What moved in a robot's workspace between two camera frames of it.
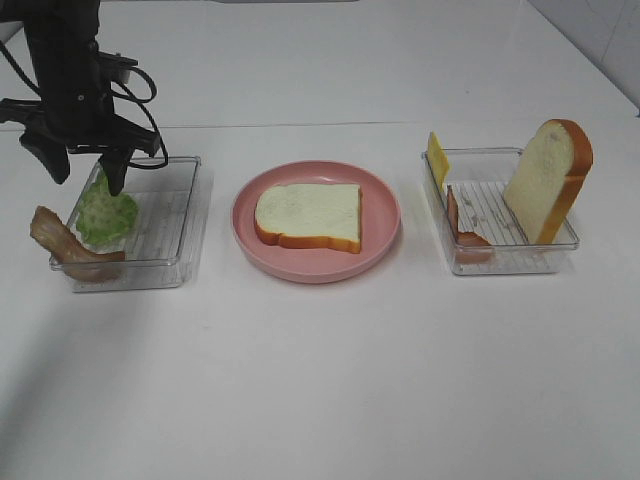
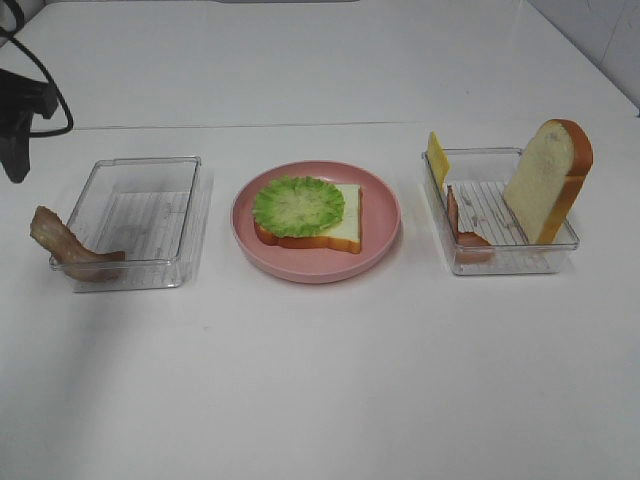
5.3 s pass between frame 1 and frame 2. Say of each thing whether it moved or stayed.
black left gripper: moved
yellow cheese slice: stayed
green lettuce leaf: moved
